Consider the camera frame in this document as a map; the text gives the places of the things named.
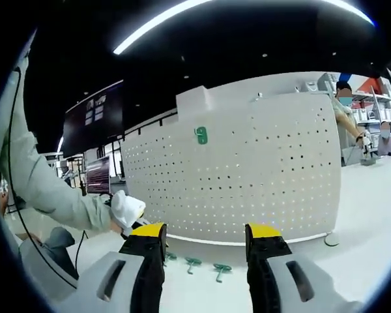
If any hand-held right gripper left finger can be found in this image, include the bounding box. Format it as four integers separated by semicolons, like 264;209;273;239
57;222;169;313

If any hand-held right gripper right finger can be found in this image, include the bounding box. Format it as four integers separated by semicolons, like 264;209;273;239
244;222;359;313

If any white perforated mounting plate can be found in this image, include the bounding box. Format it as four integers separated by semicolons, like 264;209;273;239
121;93;343;245

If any dark computer monitor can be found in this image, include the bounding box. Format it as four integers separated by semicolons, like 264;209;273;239
85;155;111;196

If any round white stand foot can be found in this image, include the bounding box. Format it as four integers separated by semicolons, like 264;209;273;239
323;232;341;247

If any person's jeans leg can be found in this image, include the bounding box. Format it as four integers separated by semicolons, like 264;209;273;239
40;227;79;280

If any white square pillar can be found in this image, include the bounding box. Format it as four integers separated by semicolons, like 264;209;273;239
176;85;213;124

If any grey tabletop object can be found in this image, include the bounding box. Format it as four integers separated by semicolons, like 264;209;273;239
361;155;383;168

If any long ceiling light strip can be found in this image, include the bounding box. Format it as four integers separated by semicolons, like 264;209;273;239
113;0;376;55

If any white storage shelf rack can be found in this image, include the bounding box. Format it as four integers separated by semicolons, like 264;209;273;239
317;72;391;133

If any thin black cable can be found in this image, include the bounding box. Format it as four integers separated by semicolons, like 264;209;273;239
74;230;89;280

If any dark wall display screen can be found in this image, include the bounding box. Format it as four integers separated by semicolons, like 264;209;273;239
62;80;125;158

